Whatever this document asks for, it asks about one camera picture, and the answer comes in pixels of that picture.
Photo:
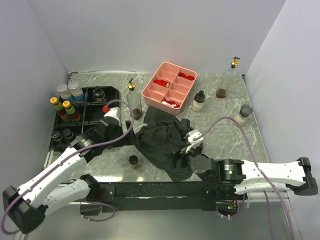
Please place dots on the red white item front compartment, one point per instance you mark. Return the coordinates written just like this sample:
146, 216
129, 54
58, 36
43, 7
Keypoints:
170, 103

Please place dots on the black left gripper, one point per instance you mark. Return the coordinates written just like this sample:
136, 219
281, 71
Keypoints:
129, 140

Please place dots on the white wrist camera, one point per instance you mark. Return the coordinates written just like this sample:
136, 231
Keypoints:
112, 114
194, 139

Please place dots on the red label sauce bottle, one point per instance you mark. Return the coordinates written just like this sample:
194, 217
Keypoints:
73, 114

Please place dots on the black divided organizer tray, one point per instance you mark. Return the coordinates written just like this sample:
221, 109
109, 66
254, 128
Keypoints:
90, 113

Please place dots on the aluminium frame rail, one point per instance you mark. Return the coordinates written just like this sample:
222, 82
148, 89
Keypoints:
268, 195

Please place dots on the dark spice jar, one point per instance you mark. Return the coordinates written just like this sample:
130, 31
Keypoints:
57, 137

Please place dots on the small black cap spice jar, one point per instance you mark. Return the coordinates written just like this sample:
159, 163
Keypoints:
68, 135

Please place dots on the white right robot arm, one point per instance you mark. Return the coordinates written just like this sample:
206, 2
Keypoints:
230, 177

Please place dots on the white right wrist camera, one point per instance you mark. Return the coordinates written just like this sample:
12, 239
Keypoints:
194, 139

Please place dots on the black cap brown powder bottle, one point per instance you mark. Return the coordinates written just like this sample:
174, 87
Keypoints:
98, 94

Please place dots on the red item back compartment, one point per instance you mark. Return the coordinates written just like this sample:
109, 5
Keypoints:
188, 77

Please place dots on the blue label spice jar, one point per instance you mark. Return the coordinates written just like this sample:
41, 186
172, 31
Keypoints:
76, 91
65, 93

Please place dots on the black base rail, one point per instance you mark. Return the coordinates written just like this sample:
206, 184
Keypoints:
184, 195

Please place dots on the pink divided storage box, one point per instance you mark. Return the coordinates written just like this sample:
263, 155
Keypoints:
178, 90

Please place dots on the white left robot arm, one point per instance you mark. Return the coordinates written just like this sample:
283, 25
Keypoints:
28, 205

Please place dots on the dark lid beige powder jar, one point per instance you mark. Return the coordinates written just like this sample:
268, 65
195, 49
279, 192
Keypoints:
244, 112

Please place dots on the tall gold spout sauce bottle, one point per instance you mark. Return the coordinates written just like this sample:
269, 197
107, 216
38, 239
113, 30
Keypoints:
227, 78

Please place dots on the red item middle compartment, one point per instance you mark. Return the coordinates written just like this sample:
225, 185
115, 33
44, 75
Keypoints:
162, 83

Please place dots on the red yellow cap sauce bottle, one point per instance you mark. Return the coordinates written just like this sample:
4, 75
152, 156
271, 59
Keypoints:
61, 111

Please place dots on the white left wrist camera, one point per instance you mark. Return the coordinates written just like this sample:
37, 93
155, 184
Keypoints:
112, 114

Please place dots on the tall gold spout oil bottle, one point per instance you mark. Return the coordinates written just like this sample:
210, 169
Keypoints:
134, 100

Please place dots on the dark striped cloth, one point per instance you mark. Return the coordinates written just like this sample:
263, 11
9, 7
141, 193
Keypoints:
162, 134

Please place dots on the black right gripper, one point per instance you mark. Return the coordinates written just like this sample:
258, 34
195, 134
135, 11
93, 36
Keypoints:
176, 154

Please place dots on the black cap white powder bottle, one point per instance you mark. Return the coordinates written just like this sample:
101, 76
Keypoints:
198, 101

